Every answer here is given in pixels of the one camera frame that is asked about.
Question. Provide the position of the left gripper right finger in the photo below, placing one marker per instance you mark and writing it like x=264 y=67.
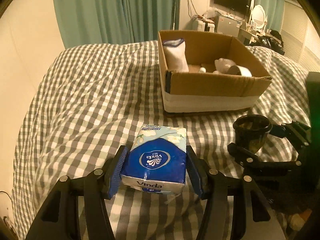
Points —
x=238 y=199

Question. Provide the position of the white wardrobe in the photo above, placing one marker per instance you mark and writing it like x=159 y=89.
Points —
x=301 y=40

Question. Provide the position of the silver mini fridge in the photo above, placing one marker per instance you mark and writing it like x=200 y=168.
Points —
x=227 y=26

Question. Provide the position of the green curtain right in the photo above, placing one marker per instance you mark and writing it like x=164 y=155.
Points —
x=274 y=10

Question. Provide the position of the white tube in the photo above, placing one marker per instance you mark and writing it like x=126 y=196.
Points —
x=202 y=70

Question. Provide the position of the brown cardboard box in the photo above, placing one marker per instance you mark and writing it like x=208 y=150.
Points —
x=195 y=92

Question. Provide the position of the black wall television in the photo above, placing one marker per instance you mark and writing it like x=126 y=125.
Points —
x=241 y=6

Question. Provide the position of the green curtain left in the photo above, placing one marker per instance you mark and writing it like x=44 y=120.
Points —
x=114 y=21

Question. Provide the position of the white suitcase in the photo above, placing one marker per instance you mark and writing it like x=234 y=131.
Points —
x=200 y=25

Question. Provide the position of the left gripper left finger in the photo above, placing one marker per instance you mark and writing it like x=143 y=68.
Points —
x=59 y=215

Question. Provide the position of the white toy figure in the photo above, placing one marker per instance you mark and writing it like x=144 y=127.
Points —
x=222 y=65

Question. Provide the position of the white oval vanity mirror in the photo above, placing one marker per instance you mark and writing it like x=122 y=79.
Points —
x=258 y=17

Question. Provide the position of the black garbage bags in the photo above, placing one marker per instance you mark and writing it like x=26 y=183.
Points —
x=273 y=40

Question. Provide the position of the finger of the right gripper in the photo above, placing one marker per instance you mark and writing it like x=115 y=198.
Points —
x=297 y=133
x=245 y=158

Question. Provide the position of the white pouch in box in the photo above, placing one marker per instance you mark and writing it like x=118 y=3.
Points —
x=174 y=51

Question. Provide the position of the blue Vinda tissue pack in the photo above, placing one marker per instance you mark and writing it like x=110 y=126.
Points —
x=157 y=160

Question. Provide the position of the grey white checkered duvet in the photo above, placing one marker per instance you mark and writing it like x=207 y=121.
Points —
x=95 y=98

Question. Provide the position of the wooden dressing table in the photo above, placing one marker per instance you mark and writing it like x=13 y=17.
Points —
x=250 y=35

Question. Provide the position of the green curtain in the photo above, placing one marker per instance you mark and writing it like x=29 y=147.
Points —
x=274 y=10
x=114 y=21

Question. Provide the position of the white tape roll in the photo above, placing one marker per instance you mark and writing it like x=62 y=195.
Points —
x=239 y=70

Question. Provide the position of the black plastic cup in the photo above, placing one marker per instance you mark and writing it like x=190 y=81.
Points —
x=251 y=131

